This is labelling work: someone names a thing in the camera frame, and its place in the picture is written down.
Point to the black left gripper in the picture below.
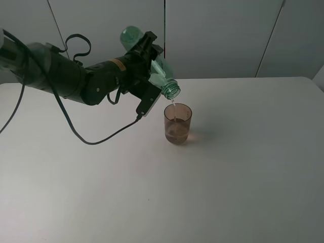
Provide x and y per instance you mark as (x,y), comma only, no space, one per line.
(138,64)

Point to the green transparent plastic bottle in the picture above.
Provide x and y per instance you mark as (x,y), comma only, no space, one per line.
(161,73)

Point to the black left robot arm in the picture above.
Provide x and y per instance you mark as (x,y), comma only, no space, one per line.
(43,67)

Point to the pink translucent plastic cup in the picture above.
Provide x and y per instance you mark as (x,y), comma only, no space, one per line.
(177,120)

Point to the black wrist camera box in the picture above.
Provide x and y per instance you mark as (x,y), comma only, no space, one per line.
(148,97)

